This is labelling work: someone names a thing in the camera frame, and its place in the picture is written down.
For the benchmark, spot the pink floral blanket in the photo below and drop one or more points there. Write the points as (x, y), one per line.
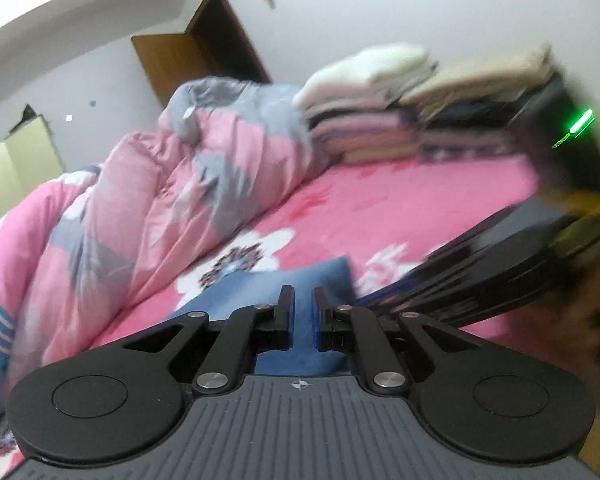
(405, 200)

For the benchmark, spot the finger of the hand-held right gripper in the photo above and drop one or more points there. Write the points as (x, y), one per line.
(430, 285)

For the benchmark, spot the stack of dark folded clothes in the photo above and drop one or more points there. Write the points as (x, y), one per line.
(480, 110)

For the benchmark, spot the blue denim jeans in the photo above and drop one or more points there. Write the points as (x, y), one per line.
(260, 285)

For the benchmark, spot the pale yellow wardrobe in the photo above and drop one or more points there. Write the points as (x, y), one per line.
(20, 175)

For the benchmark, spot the stack of pale folded clothes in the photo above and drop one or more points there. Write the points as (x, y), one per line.
(360, 90)

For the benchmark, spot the pink grey floral duvet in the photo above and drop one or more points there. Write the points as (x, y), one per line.
(155, 200)

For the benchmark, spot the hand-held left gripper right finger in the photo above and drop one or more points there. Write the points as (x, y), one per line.
(320, 325)

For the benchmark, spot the brown wooden door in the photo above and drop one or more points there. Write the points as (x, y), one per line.
(180, 60)

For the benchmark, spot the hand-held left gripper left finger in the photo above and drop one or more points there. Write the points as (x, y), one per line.
(286, 320)

